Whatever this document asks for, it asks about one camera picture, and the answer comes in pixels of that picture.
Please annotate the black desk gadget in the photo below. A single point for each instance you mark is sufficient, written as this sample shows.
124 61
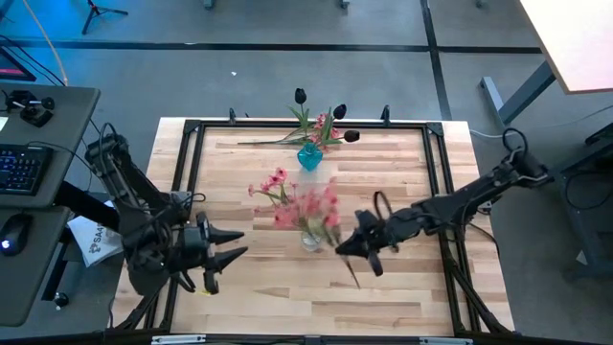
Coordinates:
36 115

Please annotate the grey side desk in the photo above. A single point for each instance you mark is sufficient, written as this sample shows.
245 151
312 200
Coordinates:
72 120
29 287

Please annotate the blue glass vase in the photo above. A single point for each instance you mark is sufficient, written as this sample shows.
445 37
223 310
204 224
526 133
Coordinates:
310 158

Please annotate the black tripod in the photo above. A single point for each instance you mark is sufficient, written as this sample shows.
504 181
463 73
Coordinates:
94 8

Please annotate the black frame clamp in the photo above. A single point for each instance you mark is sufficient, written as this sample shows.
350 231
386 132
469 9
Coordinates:
385 113
232 116

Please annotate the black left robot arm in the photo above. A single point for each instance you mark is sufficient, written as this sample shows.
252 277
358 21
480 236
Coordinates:
124 177

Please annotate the clear glass vase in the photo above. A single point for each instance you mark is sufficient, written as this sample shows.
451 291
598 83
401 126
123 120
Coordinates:
310 241

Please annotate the white table with grey legs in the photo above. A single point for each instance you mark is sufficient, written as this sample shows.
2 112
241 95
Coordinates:
574 43

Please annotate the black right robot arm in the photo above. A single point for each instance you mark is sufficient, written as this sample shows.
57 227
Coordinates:
460 201

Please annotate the black computer mouse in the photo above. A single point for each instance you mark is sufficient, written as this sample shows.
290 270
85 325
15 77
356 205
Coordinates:
14 235

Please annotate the black aluminium table frame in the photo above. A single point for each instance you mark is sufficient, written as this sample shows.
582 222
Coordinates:
407 124

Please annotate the black tulip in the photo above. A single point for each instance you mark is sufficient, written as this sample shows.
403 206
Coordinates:
339 111
300 96
352 136

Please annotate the pink flower bunch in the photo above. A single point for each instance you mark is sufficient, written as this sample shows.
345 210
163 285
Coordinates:
275 179
321 120
311 206

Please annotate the silver frame bracket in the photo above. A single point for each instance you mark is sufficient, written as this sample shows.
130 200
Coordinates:
445 341
177 340

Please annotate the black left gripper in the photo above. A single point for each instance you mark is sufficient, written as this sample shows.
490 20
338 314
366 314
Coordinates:
198 246

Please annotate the black equipment stand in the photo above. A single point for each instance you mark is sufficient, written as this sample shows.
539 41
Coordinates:
589 215

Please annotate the black knob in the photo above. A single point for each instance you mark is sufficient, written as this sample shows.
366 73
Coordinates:
61 299

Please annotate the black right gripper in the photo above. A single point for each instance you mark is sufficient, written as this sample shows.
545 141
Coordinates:
378 232

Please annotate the white paper sheet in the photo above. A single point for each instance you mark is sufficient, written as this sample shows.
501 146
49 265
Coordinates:
96 239

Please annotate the black keyboard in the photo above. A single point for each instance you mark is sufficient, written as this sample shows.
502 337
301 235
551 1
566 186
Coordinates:
24 167

